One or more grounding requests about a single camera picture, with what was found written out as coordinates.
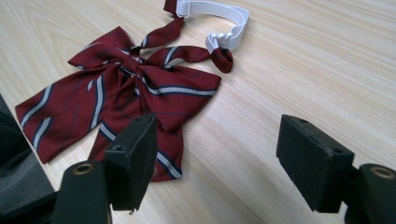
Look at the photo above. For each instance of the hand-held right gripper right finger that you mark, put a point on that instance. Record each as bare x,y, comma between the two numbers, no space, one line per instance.
311,165

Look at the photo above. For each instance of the dark grey object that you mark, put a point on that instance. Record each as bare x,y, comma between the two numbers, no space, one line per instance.
18,174

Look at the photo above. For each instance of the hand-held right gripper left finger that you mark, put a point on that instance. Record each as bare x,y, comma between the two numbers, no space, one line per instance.
132,165

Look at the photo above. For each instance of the dark red striped bow tie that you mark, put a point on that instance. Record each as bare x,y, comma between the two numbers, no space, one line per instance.
124,93

